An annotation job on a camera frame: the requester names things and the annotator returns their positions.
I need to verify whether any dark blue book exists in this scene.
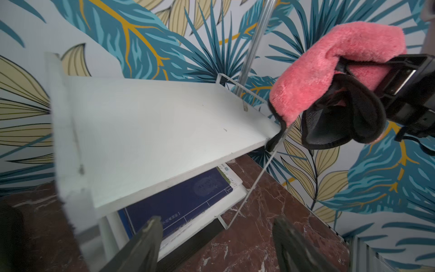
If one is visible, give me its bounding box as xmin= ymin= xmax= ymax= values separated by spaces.
xmin=118 ymin=167 xmax=233 ymax=239

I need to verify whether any white large book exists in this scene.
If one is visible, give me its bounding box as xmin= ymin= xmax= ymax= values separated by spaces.
xmin=115 ymin=162 xmax=244 ymax=252

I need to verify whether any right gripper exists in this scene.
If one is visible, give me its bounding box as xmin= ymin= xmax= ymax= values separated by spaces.
xmin=375 ymin=54 xmax=435 ymax=138

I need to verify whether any black plastic tool case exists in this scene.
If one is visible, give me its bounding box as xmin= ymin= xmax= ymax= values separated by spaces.
xmin=1 ymin=202 xmax=26 ymax=272

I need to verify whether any white two-tier bookshelf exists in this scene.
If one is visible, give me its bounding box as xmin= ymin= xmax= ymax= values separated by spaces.
xmin=45 ymin=53 xmax=280 ymax=272

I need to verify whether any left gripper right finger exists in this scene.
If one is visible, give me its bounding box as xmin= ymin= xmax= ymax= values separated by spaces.
xmin=272 ymin=216 xmax=337 ymax=272

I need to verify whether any pink cleaning cloth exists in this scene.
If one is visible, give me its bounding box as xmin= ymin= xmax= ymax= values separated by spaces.
xmin=266 ymin=22 xmax=406 ymax=151

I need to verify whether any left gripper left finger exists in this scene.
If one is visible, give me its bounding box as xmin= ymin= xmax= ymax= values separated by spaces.
xmin=102 ymin=216 xmax=163 ymax=272

